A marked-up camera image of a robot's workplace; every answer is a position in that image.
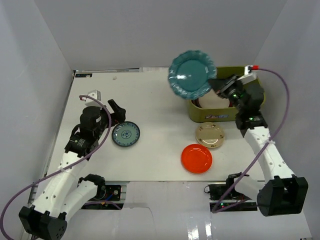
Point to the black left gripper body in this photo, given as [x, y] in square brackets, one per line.
[113, 114]

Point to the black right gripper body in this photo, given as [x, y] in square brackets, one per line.
[233, 92]

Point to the dark red rimmed cream plate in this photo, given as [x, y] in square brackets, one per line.
[212, 101]

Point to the teal scalloped plate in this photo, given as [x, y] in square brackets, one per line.
[189, 74]

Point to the red plate with teal flower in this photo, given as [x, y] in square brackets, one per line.
[196, 103]

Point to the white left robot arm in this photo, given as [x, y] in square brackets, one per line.
[47, 217]

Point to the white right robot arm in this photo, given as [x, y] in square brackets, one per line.
[283, 193]

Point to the olive green plastic bin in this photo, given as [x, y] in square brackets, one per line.
[200, 115]

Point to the blue patterned small plate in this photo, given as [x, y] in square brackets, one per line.
[126, 134]

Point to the cream plate with calligraphy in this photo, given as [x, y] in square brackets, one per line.
[209, 135]

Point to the white papers at back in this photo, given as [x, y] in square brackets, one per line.
[153, 69]

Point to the dark label sticker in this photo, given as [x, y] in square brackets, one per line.
[83, 75]

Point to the orange plate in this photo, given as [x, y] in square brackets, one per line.
[196, 159]

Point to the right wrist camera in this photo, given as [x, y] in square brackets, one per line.
[249, 74]

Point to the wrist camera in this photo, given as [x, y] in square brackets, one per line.
[249, 74]
[96, 95]

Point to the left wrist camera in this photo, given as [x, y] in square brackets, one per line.
[96, 95]

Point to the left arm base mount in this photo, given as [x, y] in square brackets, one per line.
[107, 193]

